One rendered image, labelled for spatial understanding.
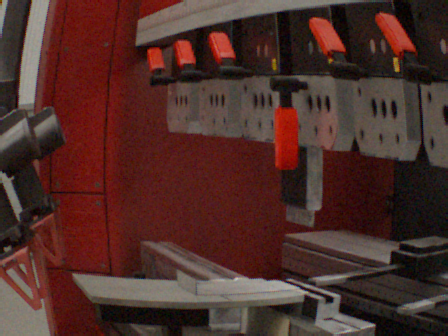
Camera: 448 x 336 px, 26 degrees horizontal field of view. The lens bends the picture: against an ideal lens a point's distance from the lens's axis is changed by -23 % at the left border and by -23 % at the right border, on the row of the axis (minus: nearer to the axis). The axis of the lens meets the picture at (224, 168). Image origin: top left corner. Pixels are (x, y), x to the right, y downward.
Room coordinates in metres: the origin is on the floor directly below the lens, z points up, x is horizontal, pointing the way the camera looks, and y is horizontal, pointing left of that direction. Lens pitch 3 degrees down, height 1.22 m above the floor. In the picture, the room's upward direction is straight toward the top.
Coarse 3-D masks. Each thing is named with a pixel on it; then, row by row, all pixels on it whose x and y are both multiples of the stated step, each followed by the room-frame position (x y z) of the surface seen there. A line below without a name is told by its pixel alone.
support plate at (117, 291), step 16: (80, 288) 1.35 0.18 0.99; (96, 288) 1.32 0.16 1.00; (112, 288) 1.34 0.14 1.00; (128, 288) 1.36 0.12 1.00; (144, 288) 1.37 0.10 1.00; (160, 288) 1.39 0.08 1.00; (176, 288) 1.40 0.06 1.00; (112, 304) 1.26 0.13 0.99; (128, 304) 1.27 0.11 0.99; (144, 304) 1.28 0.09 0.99; (160, 304) 1.28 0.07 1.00; (176, 304) 1.29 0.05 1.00; (192, 304) 1.29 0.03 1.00; (208, 304) 1.30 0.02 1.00; (224, 304) 1.30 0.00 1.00; (240, 304) 1.31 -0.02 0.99; (256, 304) 1.31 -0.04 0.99; (272, 304) 1.32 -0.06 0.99
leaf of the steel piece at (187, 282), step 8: (184, 280) 1.39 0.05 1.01; (192, 280) 1.35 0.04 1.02; (184, 288) 1.39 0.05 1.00; (192, 288) 1.35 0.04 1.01; (200, 288) 1.39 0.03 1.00; (208, 288) 1.40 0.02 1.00; (216, 288) 1.40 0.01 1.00; (224, 288) 1.40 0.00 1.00; (232, 288) 1.40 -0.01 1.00; (240, 288) 1.40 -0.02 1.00; (248, 288) 1.39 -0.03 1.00; (256, 288) 1.39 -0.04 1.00; (264, 288) 1.39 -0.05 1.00; (272, 288) 1.39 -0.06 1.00
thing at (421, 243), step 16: (416, 240) 1.50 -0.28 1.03; (432, 240) 1.48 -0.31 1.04; (400, 256) 1.48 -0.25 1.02; (416, 256) 1.41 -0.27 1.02; (432, 256) 1.41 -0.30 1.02; (352, 272) 1.45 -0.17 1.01; (368, 272) 1.43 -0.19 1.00; (384, 272) 1.44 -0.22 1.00; (400, 272) 1.47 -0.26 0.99; (416, 272) 1.41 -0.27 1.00; (432, 272) 1.42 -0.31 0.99
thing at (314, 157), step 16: (304, 160) 1.38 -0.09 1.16; (320, 160) 1.37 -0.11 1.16; (288, 176) 1.43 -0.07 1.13; (304, 176) 1.38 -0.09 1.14; (320, 176) 1.37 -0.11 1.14; (288, 192) 1.43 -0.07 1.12; (304, 192) 1.38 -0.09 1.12; (320, 192) 1.37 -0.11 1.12; (288, 208) 1.46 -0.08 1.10; (304, 208) 1.38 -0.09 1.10; (304, 224) 1.40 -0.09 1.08
